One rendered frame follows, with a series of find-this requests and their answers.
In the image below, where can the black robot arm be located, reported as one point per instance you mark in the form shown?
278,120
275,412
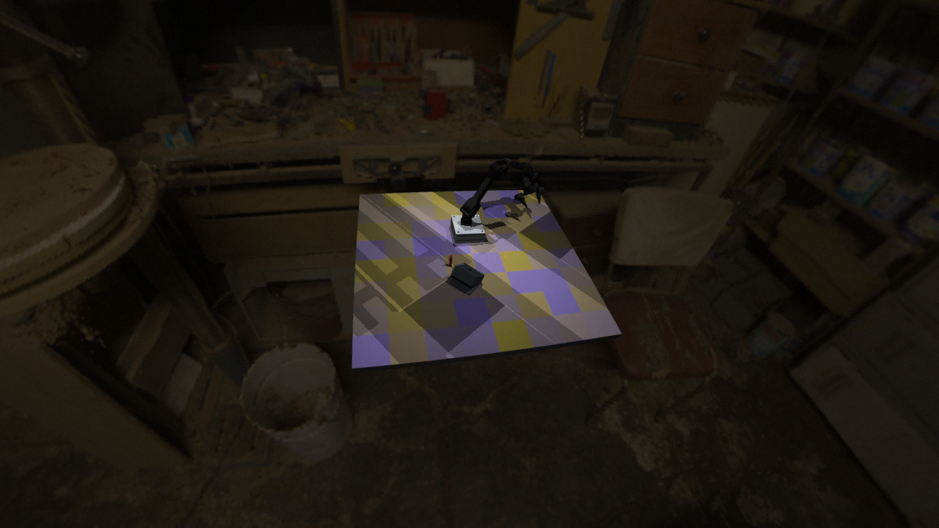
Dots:
472,205

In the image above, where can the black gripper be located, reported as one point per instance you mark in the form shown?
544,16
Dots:
522,199

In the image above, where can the grey sloped panel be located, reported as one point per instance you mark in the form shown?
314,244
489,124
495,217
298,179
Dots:
467,278

